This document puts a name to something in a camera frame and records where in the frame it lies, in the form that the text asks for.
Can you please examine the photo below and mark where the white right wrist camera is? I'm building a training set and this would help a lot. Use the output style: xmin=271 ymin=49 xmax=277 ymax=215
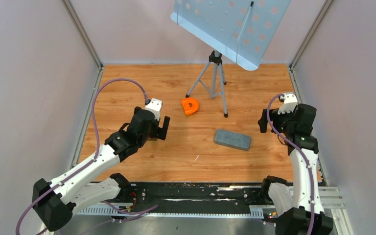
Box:
xmin=277 ymin=92 xmax=298 ymax=115

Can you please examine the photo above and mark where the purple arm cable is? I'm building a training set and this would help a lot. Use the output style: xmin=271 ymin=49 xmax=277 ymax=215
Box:
xmin=15 ymin=77 xmax=150 ymax=235
xmin=265 ymin=94 xmax=316 ymax=235

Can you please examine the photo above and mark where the grey tripod stand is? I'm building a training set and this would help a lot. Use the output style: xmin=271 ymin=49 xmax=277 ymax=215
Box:
xmin=185 ymin=50 xmax=228 ymax=118

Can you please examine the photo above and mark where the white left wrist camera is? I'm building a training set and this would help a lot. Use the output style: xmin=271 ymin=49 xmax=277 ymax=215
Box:
xmin=144 ymin=98 xmax=163 ymax=121

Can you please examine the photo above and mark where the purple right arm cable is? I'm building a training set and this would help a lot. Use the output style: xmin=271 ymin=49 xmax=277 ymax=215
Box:
xmin=265 ymin=94 xmax=316 ymax=235

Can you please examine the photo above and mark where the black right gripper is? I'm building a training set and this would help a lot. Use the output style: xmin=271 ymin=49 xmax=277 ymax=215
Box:
xmin=258 ymin=105 xmax=297 ymax=135

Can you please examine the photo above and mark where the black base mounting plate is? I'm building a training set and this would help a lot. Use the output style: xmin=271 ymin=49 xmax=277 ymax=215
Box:
xmin=108 ymin=182 xmax=274 ymax=215

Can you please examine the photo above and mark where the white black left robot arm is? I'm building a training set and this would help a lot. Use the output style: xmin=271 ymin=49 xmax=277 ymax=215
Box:
xmin=32 ymin=99 xmax=170 ymax=232

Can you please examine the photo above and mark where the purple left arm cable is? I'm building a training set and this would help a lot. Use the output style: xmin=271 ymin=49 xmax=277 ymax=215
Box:
xmin=15 ymin=77 xmax=150 ymax=235

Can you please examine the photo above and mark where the orange D-shaped toy block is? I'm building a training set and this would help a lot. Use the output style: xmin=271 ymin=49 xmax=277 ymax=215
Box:
xmin=181 ymin=97 xmax=199 ymax=117

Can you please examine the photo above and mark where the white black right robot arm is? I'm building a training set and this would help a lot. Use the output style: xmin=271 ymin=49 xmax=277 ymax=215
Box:
xmin=258 ymin=104 xmax=334 ymax=235

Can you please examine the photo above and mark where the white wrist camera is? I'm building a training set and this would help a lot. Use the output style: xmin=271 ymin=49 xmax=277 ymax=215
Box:
xmin=277 ymin=92 xmax=298 ymax=115
xmin=144 ymin=98 xmax=163 ymax=121

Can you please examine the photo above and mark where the perforated light blue stand tray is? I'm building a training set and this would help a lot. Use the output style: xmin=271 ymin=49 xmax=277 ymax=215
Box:
xmin=170 ymin=0 xmax=290 ymax=71

